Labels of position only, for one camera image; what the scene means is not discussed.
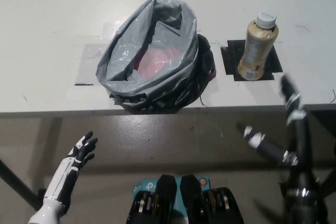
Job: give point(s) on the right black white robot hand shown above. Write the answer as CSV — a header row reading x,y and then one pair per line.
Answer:
x,y
299,129

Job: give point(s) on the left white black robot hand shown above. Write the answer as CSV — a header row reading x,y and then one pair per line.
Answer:
x,y
69,166

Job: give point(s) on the beige protein shake bottle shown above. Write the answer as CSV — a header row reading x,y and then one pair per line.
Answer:
x,y
256,48

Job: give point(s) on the grey plastic bag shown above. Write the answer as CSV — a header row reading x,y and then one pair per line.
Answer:
x,y
123,51

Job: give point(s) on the pink item in bag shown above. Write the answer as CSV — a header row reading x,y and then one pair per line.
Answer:
x,y
160,62

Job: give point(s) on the black table leg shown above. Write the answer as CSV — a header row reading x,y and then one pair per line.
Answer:
x,y
15,179

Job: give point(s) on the black tape square marker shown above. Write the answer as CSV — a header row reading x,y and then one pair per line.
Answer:
x,y
274,62

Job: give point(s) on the large clear tape patch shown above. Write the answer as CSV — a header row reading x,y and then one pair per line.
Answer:
x,y
88,61

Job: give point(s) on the black mesh basket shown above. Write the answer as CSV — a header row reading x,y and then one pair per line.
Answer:
x,y
194,82

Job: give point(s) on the small clear tape patch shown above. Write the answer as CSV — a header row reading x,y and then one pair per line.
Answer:
x,y
109,30

